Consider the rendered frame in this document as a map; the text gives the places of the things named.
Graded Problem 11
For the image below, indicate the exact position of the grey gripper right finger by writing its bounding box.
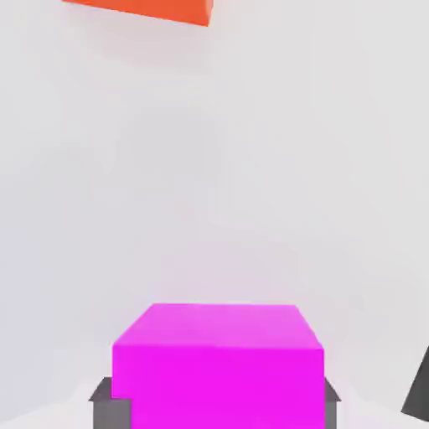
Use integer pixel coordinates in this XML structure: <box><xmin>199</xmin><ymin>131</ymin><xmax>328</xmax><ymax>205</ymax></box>
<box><xmin>323</xmin><ymin>376</ymin><xmax>400</xmax><ymax>429</ymax></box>

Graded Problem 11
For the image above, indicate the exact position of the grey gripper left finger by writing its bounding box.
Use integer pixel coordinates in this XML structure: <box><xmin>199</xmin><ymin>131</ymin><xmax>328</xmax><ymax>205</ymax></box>
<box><xmin>9</xmin><ymin>376</ymin><xmax>132</xmax><ymax>429</ymax></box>

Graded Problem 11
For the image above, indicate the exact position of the small magenta cube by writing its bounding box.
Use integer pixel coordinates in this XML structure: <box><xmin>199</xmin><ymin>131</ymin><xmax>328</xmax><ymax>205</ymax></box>
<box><xmin>111</xmin><ymin>302</ymin><xmax>326</xmax><ymax>429</ymax></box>

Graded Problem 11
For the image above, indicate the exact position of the large dark grey box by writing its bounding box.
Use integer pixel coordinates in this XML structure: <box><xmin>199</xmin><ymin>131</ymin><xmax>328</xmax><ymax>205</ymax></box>
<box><xmin>401</xmin><ymin>344</ymin><xmax>429</xmax><ymax>424</ymax></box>

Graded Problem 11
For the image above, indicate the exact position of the large orange box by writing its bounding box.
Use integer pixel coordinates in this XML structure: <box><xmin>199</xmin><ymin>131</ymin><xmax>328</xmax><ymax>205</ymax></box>
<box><xmin>60</xmin><ymin>0</ymin><xmax>215</xmax><ymax>28</ymax></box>

